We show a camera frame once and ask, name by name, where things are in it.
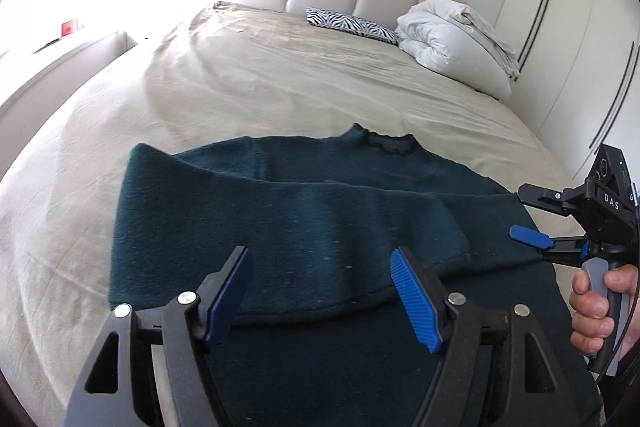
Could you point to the zebra print pillow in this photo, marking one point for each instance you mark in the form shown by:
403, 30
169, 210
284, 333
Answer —
350, 26

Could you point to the cream wardrobe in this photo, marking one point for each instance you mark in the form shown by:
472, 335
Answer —
575, 7

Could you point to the dark teal knit sweater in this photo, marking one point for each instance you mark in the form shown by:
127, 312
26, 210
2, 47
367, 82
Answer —
325, 217

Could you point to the red box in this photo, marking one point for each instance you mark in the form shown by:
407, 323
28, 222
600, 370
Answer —
68, 28

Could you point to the white folded duvet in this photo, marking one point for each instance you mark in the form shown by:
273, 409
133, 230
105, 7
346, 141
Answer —
445, 42

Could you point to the person's right hand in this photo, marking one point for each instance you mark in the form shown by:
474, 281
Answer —
585, 322

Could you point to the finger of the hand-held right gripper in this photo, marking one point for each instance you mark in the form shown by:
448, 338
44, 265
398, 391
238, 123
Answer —
540, 197
525, 235

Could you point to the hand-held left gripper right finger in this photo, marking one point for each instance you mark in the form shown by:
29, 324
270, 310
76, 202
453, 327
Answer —
415, 302

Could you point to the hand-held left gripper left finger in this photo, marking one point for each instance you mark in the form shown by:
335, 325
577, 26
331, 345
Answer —
227, 292

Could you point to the white side ledge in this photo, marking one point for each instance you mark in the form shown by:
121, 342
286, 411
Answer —
60, 82

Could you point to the bed with beige sheet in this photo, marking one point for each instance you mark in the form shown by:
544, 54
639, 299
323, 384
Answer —
300, 77

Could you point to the person's right forearm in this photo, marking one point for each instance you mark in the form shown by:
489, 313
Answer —
625, 387

